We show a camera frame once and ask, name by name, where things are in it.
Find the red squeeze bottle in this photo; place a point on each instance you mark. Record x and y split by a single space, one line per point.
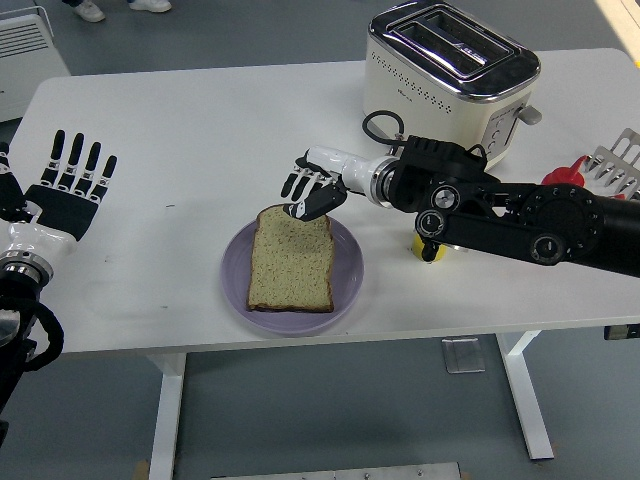
562 175

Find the metal toast rack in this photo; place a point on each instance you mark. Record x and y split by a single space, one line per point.
617 170

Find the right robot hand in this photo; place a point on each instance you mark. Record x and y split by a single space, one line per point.
345 172

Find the black table control box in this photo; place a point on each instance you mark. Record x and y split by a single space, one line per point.
622 332

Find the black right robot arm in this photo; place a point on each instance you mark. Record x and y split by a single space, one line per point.
500 220

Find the purple round plate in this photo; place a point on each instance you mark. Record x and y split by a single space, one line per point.
345 280

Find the cream and chrome toaster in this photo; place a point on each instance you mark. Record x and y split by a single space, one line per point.
410 100

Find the slice of bread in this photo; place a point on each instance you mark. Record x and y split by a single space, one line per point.
290 265

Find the long metal base plate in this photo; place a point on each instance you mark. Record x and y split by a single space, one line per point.
335 472

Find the white table leg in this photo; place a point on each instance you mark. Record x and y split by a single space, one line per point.
525 400
167 425

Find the yellow squeeze bottle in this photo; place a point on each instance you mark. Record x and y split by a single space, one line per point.
416 245

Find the person's white shoe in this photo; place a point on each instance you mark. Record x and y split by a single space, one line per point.
150 5
90 10

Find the small metal floor plate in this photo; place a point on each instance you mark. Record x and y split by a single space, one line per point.
462 356

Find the white slatted heater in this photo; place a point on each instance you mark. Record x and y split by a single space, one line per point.
25 65

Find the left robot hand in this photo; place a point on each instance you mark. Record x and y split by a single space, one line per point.
60 210

